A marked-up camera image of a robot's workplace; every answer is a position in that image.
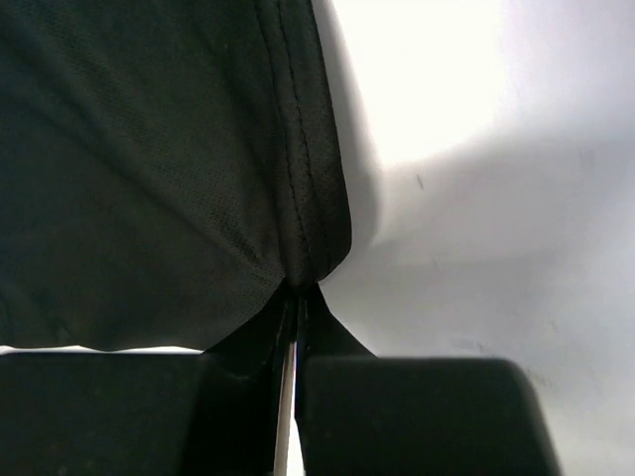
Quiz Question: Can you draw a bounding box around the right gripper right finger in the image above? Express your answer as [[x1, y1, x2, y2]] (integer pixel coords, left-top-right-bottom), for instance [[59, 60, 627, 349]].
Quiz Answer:
[[295, 285, 565, 476]]

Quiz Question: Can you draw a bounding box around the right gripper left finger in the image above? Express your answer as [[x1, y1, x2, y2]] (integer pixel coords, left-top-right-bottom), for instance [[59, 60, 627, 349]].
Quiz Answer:
[[0, 287, 299, 476]]

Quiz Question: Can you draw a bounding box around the black t-shirt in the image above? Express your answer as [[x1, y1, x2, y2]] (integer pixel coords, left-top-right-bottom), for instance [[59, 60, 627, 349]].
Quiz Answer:
[[1, 1, 351, 351]]

